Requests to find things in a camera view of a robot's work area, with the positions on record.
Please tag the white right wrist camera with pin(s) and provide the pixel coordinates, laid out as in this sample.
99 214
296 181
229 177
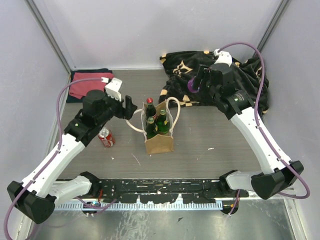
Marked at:
222 57

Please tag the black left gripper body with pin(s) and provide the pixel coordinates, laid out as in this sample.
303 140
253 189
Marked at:
113 109

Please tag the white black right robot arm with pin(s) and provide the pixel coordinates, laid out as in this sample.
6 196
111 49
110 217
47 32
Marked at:
277 170

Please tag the green glass bottle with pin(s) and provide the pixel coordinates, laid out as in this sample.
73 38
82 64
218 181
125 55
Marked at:
162 122
151 128

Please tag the red folded cloth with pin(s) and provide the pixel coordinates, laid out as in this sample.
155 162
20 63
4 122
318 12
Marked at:
79 90

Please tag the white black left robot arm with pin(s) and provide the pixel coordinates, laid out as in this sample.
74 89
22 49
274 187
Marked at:
35 196

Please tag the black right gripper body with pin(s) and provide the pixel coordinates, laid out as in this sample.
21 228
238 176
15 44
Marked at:
211 89

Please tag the purple soda can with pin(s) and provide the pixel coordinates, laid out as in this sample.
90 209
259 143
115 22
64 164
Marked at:
193 85

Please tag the white slotted cable duct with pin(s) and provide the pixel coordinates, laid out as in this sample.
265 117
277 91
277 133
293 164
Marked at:
176 206

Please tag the dark cola bottle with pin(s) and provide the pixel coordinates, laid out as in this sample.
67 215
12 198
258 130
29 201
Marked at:
150 110

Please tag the dark navy folded cloth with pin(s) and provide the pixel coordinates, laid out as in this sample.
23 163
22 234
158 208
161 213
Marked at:
71 99

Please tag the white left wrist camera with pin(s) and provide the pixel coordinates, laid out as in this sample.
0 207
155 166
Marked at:
113 87

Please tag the brown canvas bag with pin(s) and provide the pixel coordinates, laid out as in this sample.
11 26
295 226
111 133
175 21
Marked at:
159 143

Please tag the red soda can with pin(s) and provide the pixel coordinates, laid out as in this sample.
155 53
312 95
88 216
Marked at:
106 137

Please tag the black floral blanket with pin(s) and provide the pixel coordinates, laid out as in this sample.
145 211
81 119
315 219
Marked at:
182 66

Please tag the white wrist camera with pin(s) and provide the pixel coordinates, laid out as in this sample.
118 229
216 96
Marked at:
222 57
113 87

